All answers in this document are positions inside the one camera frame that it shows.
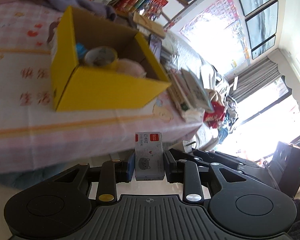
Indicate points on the pink plush pig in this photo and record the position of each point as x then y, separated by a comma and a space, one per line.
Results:
130, 67

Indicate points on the grey curtain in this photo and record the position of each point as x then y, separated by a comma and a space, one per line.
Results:
255, 80

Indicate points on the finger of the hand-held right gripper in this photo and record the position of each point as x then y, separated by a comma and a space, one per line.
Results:
215, 156
190, 156

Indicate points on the white quilted blanket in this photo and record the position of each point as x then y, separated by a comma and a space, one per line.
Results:
187, 55

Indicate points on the cream cloth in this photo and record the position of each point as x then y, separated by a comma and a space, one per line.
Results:
215, 95

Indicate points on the stack of loose papers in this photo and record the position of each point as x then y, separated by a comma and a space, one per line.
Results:
168, 55

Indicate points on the red cloth toy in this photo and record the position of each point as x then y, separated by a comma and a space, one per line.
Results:
213, 115

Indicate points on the yellow tape roll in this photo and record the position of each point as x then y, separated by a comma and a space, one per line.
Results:
88, 58

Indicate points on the small blue plastic object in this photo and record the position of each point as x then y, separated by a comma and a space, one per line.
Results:
81, 50

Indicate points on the yellow cardboard box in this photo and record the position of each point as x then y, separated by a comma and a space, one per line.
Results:
102, 92

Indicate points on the teal cover book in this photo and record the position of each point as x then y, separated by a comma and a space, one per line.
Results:
197, 90

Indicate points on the brown paper notebook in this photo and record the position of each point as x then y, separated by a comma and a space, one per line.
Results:
150, 25

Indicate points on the grey staple box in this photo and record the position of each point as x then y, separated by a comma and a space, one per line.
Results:
148, 160

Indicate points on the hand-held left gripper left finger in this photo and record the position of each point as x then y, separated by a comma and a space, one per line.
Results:
131, 167

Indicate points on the pile of clothes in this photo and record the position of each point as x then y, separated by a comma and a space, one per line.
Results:
230, 120

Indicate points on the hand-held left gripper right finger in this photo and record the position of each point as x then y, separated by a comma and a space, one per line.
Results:
169, 166

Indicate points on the purple cloth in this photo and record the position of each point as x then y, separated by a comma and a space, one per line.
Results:
85, 2

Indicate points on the red standing dictionaries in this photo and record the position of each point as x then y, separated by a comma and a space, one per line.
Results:
128, 1

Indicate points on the pink alphabet wall poster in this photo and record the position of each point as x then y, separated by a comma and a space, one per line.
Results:
215, 22

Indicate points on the black smartphone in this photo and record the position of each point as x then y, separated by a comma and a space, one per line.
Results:
155, 46

